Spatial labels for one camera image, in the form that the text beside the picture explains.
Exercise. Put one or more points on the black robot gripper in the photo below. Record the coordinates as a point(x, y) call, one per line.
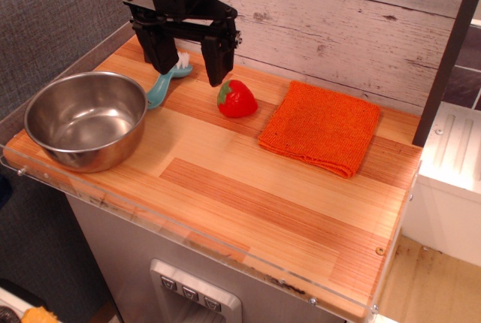
point(157, 23)

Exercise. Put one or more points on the stainless steel pot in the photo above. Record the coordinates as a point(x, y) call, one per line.
point(88, 122)

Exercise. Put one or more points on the folded orange cloth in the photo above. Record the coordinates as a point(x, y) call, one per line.
point(322, 128)

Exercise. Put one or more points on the teal dish brush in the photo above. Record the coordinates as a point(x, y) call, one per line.
point(157, 94)

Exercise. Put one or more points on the red toy strawberry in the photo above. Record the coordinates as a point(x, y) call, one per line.
point(235, 100)

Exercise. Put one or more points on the clear acrylic edge guard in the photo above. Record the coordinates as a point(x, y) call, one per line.
point(316, 235)

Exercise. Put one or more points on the grey toy kitchen cabinet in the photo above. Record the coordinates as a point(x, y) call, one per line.
point(123, 251)

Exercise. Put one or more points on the silver dispenser button panel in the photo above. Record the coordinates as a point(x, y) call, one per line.
point(183, 297)

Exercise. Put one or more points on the yellow object bottom left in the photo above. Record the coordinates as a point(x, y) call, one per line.
point(38, 315)

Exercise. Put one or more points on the dark right frame post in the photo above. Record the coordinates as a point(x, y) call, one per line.
point(447, 63)

